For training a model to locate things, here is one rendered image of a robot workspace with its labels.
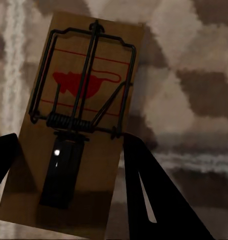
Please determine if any mousetrap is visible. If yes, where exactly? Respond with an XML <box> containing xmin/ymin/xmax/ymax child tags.
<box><xmin>0</xmin><ymin>10</ymin><xmax>145</xmax><ymax>240</ymax></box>

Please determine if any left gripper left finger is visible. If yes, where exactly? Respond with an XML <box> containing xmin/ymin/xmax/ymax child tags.
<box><xmin>0</xmin><ymin>133</ymin><xmax>18</xmax><ymax>184</ymax></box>

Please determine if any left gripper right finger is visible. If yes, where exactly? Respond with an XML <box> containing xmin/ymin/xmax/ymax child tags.
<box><xmin>123</xmin><ymin>133</ymin><xmax>215</xmax><ymax>240</ymax></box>

